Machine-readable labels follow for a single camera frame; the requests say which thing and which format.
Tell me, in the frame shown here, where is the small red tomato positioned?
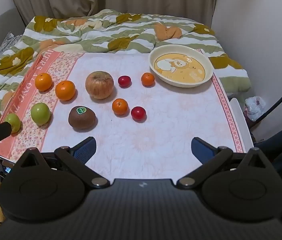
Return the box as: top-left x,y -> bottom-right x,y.
131,106 -> 146,121
118,75 -> 132,88

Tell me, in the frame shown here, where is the small mandarin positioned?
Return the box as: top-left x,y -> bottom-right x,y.
112,98 -> 129,116
141,72 -> 155,87

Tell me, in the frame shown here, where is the red-yellow apple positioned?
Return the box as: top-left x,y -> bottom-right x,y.
85,71 -> 114,99

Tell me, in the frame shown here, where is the cream cartoon-print bowl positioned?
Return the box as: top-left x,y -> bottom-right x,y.
148,44 -> 214,88

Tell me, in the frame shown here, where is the white furniture edge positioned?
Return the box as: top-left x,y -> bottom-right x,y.
229,97 -> 254,153

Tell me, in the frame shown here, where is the green striped floral blanket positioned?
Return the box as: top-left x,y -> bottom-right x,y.
0,9 -> 251,126

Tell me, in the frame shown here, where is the brown kiwi with sticker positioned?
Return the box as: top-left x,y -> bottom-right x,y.
68,106 -> 97,130

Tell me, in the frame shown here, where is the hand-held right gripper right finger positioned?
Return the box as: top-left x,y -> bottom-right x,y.
176,137 -> 269,189

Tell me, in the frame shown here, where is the grey patterned cloth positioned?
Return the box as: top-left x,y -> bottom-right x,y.
0,31 -> 24,60

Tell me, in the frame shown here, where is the large green apple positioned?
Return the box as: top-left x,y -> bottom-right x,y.
30,102 -> 51,125

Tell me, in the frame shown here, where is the small green apple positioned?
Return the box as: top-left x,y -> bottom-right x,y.
5,113 -> 22,133

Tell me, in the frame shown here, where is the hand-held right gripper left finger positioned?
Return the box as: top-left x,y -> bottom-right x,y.
18,137 -> 110,189

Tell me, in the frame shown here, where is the dark cloth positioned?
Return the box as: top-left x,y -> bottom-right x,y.
253,122 -> 282,173

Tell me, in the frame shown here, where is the pink floral table mat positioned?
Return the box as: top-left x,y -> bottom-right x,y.
0,46 -> 247,163

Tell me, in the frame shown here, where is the white plastic bag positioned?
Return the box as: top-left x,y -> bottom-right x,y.
244,96 -> 267,122

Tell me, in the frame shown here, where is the large orange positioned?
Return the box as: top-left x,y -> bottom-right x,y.
35,73 -> 53,92
55,80 -> 76,101

